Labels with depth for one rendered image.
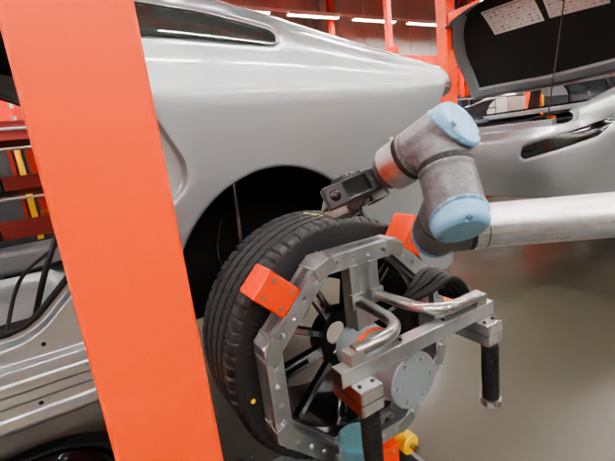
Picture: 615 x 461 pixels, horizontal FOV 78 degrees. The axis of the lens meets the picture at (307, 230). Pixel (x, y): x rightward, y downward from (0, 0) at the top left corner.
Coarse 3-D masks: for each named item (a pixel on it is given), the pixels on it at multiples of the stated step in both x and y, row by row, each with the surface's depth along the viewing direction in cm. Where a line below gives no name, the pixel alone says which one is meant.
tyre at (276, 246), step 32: (288, 224) 99; (320, 224) 92; (352, 224) 96; (384, 224) 103; (256, 256) 92; (288, 256) 87; (416, 256) 109; (224, 288) 94; (224, 320) 89; (256, 320) 85; (224, 352) 87; (224, 384) 90; (256, 384) 87; (256, 416) 88
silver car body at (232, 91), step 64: (192, 0) 115; (0, 64) 198; (192, 64) 107; (256, 64) 117; (320, 64) 128; (384, 64) 142; (192, 128) 108; (256, 128) 118; (320, 128) 130; (384, 128) 144; (192, 192) 110; (384, 192) 148; (0, 256) 230; (448, 256) 173; (0, 320) 151; (64, 320) 100; (0, 384) 92; (64, 384) 100
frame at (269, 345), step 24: (360, 240) 94; (384, 240) 91; (312, 264) 83; (336, 264) 86; (408, 264) 96; (312, 288) 82; (288, 312) 79; (264, 336) 80; (288, 336) 80; (264, 360) 78; (264, 384) 84; (264, 408) 85; (288, 408) 82; (288, 432) 83; (312, 432) 92; (384, 432) 99; (336, 456) 92
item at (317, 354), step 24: (384, 264) 107; (384, 288) 120; (336, 312) 100; (312, 336) 96; (288, 360) 96; (312, 360) 97; (336, 360) 103; (312, 384) 99; (312, 408) 109; (336, 408) 104
